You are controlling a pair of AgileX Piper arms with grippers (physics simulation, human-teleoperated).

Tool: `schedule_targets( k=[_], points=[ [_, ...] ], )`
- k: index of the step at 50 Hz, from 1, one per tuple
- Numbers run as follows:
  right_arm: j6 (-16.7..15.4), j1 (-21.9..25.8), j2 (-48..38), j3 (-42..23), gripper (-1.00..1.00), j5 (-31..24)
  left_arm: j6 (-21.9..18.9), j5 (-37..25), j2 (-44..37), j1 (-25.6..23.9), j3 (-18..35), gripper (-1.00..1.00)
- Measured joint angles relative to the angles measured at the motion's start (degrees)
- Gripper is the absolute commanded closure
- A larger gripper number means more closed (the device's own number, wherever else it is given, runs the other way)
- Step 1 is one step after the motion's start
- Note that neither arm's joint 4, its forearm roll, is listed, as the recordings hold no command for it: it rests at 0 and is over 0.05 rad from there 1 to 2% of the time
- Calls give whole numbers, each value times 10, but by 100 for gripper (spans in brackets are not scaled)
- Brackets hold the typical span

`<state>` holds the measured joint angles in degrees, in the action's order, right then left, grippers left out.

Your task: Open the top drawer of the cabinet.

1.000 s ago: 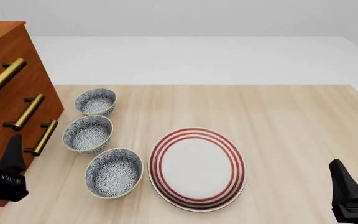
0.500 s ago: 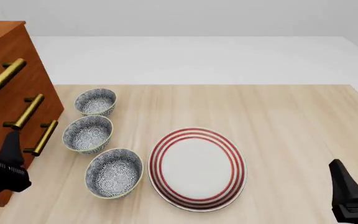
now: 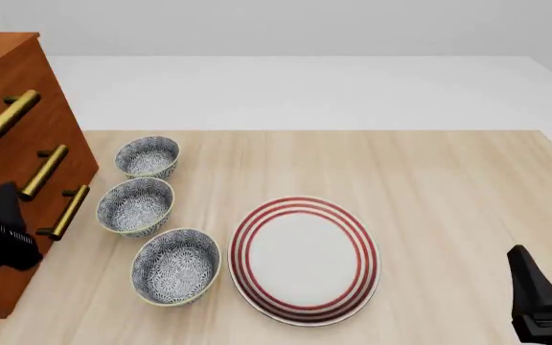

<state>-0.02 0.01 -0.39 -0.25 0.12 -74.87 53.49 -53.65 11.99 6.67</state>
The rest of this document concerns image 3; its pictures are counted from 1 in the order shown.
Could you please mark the blue patterned bowl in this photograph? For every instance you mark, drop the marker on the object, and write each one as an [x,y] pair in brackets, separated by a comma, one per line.
[175,267]
[134,210]
[146,161]

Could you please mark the wooden cabinet drawer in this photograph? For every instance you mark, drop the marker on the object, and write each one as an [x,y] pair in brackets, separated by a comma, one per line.
[77,169]
[27,72]
[43,125]

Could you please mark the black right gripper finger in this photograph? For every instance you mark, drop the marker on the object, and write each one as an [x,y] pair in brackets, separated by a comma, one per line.
[532,287]

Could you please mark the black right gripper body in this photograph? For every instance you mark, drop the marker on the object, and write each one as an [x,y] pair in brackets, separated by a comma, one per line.
[544,332]

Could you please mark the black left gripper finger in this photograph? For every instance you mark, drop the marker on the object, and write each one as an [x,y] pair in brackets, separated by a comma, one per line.
[7,208]

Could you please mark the white plate with red rings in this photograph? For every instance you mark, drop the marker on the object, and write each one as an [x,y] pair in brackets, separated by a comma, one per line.
[305,262]

